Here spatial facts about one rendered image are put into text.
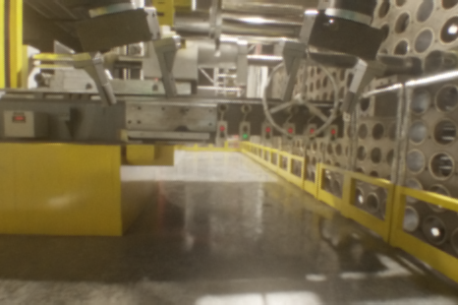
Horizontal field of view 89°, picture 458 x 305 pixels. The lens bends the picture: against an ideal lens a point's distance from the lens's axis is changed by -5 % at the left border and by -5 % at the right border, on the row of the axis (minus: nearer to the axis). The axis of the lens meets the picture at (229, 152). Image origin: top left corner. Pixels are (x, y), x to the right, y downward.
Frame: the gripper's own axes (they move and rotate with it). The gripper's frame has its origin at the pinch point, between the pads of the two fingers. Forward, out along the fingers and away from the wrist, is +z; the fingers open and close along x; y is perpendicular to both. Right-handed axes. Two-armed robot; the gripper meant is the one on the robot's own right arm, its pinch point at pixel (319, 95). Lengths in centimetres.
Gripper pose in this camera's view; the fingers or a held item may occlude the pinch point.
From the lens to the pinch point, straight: 50.9
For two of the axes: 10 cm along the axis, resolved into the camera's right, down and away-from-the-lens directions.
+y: 0.9, 4.8, -8.7
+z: -1.9, 8.7, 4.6
